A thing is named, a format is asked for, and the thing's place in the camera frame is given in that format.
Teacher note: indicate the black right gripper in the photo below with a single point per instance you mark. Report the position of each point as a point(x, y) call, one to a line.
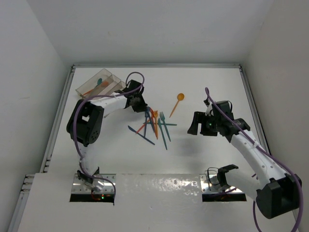
point(201, 117)

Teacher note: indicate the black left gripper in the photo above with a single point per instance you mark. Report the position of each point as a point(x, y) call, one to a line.
point(142, 107)

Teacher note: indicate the dark blue plastic spoon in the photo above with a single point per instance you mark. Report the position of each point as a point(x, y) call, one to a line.
point(147, 117)

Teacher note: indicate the orange-red plastic fork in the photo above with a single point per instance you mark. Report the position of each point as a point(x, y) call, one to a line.
point(152, 119)

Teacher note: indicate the yellow-orange plastic fork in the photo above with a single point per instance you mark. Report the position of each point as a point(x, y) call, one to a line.
point(156, 123)

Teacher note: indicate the orange-red plastic spoon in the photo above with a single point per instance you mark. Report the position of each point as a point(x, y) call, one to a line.
point(103, 84)

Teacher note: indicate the yellow-orange plastic spoon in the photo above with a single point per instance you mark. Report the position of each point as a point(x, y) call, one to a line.
point(180, 97)

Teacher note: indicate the teal plastic spoon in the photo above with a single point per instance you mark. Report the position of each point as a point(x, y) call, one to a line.
point(99, 81)

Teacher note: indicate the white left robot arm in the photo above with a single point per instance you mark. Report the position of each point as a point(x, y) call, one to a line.
point(85, 124)

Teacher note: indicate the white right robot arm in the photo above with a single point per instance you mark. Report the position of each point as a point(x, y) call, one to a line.
point(274, 190)

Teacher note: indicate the teal plastic knife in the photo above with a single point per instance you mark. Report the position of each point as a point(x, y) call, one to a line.
point(162, 133)
point(167, 124)

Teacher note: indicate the dark blue plastic knife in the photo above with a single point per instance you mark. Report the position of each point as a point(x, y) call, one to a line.
point(143, 137)

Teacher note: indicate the teal plastic fork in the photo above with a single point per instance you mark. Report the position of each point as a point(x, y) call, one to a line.
point(162, 117)

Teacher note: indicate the clear three-compartment organizer tray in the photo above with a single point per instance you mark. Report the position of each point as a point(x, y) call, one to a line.
point(115, 84)

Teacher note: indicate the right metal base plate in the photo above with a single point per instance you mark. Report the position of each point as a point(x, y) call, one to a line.
point(209, 186)

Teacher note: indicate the metal base plate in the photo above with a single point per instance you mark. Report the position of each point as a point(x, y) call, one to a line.
point(80, 186)
point(209, 186)

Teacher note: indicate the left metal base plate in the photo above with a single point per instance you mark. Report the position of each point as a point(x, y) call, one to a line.
point(80, 186)

